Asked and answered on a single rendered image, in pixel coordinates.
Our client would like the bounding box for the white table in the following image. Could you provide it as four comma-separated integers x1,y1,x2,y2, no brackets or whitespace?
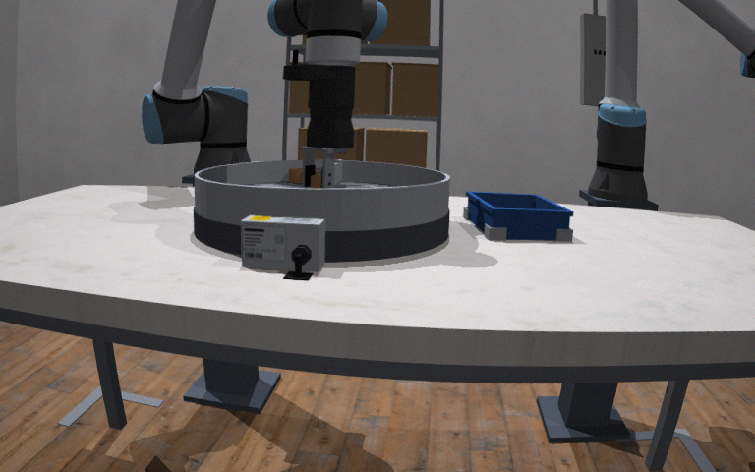
0,184,755,472

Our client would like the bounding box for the grey turntable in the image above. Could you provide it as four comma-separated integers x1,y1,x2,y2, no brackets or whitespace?
193,158,451,265

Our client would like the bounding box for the blue crate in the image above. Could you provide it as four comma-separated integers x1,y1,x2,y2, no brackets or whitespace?
465,190,575,242

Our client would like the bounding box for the metal shelf unit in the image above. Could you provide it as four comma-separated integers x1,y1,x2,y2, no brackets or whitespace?
281,0,445,172

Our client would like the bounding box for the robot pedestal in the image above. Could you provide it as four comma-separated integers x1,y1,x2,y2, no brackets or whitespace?
182,172,282,415
537,187,660,445

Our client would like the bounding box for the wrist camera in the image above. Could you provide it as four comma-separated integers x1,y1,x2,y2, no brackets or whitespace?
282,51,312,82

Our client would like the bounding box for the grey wall panel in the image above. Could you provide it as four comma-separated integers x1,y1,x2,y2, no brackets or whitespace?
579,0,607,107

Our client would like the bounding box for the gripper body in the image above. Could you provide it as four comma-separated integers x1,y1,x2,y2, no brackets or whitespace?
306,63,357,150

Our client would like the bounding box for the brown cardboard box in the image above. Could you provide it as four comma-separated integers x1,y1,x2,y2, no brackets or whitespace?
377,0,432,47
288,79,311,117
297,126,366,162
354,61,393,117
365,128,430,169
391,63,441,119

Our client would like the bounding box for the grey control box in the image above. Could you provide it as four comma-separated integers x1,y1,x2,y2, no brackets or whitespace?
240,214,326,282

